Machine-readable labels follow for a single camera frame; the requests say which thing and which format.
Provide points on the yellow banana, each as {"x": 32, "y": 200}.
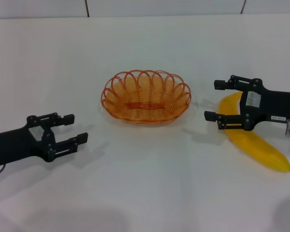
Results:
{"x": 256, "y": 147}

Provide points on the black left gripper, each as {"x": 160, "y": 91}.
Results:
{"x": 14, "y": 145}

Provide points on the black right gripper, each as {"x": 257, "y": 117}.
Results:
{"x": 273, "y": 106}

